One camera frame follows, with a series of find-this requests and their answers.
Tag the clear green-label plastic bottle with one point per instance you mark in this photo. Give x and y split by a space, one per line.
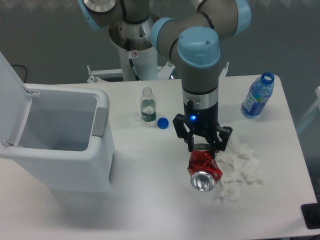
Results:
148 105

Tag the black device at table edge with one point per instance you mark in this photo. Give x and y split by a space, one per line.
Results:
311 215

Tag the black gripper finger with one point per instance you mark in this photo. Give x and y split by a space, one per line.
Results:
218 138
181 131

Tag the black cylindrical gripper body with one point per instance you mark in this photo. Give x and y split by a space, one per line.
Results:
201 120

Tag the blue plastic bottle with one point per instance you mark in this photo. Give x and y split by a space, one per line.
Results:
259 93

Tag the crushed red soda can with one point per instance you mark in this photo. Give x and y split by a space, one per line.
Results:
203 169

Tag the crumpled white tissue pile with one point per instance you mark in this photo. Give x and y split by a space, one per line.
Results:
239 166

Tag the white furniture at right edge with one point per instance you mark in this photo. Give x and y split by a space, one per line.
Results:
310 115

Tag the blue bottle cap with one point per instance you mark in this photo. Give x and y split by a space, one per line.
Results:
162 123

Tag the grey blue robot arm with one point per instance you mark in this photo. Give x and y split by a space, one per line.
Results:
135 11

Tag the white open trash can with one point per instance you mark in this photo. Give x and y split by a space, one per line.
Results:
59 134

